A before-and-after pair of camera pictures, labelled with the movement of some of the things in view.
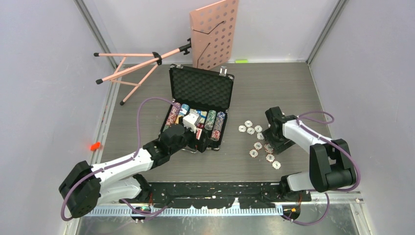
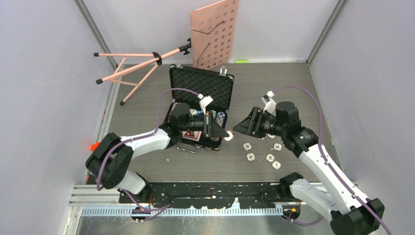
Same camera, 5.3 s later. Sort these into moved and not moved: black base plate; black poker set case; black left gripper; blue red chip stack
Moved: black left gripper
Not moved: blue red chip stack; black base plate; black poker set case
